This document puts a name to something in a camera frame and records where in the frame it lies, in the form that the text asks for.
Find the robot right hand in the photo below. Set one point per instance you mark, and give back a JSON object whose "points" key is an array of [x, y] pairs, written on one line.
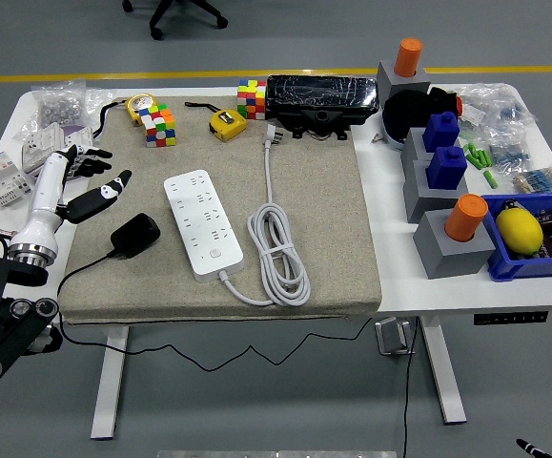
{"points": [[532, 450]]}

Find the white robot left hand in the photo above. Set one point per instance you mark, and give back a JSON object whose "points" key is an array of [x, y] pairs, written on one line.
{"points": [[47, 191]]}

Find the black plug adapter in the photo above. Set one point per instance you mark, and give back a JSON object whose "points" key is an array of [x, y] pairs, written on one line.
{"points": [[135, 236]]}

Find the white power strip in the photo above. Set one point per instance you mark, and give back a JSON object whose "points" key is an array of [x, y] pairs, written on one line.
{"points": [[199, 214]]}

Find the white circuit breaker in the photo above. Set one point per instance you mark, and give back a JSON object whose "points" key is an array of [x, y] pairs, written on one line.
{"points": [[1, 179]]}

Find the empty clear plastic bag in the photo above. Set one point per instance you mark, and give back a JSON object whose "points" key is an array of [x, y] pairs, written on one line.
{"points": [[98, 100]]}

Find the white table leg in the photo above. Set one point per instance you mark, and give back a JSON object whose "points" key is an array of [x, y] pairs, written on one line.
{"points": [[108, 381], [444, 377]]}

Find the round yellow tape measure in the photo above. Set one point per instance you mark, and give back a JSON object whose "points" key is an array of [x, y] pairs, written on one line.
{"points": [[140, 106]]}

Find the white-faced multicolour puzzle cube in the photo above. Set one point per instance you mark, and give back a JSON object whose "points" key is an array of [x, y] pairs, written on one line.
{"points": [[158, 126]]}

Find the black table control panel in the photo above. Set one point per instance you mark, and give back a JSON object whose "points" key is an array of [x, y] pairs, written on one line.
{"points": [[509, 318]]}

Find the silver metal hook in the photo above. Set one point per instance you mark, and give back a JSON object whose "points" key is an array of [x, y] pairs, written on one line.
{"points": [[392, 339]]}

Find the blue plastic bin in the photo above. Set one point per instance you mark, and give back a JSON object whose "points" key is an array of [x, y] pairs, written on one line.
{"points": [[533, 267]]}

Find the square yellow tape measure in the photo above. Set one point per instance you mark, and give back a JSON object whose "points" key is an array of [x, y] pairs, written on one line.
{"points": [[228, 126]]}

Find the large grey block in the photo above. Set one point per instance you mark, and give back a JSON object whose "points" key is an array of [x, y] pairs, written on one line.
{"points": [[447, 257]]}

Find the yellow lemon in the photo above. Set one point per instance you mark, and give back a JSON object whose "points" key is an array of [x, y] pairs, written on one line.
{"points": [[518, 231]]}

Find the yellow-red multicolour puzzle cube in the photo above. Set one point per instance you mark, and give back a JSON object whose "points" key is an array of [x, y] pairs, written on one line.
{"points": [[251, 100]]}

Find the black office chair base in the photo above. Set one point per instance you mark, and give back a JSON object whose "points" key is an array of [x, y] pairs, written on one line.
{"points": [[180, 9]]}

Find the thick orange cylinder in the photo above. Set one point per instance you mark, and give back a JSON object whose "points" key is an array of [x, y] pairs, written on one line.
{"points": [[466, 217]]}

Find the small black clip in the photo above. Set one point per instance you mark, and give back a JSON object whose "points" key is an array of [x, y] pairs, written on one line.
{"points": [[511, 206]]}

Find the grey-brown mat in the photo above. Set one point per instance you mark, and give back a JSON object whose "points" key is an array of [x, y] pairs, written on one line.
{"points": [[313, 214]]}

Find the bag of tan resistors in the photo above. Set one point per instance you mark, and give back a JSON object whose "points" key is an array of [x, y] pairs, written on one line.
{"points": [[540, 181]]}

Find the green peg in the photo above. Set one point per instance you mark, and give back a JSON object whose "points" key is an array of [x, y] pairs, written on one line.
{"points": [[487, 159], [480, 159], [490, 180], [472, 159], [469, 147]]}

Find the black film-wrapped device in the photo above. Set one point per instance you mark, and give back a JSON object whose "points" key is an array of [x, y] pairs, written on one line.
{"points": [[318, 95]]}

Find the blue block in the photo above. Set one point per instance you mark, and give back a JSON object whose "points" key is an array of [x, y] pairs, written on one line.
{"points": [[441, 133], [445, 169]]}

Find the small bag of blue resistors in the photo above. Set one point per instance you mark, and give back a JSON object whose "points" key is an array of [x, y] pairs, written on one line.
{"points": [[509, 155]]}

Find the white round base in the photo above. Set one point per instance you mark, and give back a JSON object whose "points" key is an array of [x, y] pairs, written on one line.
{"points": [[394, 142]]}

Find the large bag of blue resistors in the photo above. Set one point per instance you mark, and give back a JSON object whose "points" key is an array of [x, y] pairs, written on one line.
{"points": [[504, 110]]}

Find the red knob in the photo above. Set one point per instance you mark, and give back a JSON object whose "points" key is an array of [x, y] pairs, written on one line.
{"points": [[459, 106]]}

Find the black fabric bundle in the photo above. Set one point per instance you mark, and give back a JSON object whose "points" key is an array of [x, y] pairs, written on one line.
{"points": [[406, 112]]}

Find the small grey block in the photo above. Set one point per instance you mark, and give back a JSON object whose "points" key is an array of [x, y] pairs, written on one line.
{"points": [[390, 81]]}

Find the slim orange cylinder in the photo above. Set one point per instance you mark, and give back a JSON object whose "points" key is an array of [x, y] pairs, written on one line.
{"points": [[409, 57]]}

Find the large white wall socket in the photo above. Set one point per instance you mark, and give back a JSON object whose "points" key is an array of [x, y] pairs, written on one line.
{"points": [[34, 148]]}

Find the small white wall socket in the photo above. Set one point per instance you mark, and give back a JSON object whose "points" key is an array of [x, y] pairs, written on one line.
{"points": [[77, 138]]}

